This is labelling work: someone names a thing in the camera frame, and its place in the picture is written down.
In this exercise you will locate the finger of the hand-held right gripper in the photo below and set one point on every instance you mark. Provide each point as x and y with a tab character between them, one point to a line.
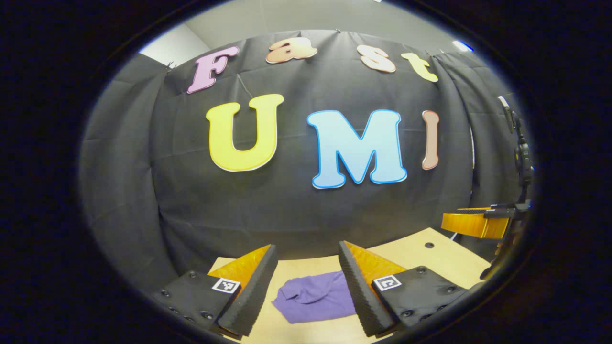
471	224

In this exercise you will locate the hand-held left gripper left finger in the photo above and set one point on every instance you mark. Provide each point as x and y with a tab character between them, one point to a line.
253	296

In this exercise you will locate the black backdrop cloth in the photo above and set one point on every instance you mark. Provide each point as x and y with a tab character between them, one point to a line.
287	215

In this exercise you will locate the purple buttoned shirt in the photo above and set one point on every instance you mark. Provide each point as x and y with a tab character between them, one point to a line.
315	296

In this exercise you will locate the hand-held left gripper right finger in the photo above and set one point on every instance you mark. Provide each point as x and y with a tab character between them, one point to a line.
358	296

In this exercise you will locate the ceiling light panel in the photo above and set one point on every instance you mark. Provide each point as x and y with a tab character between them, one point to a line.
462	46

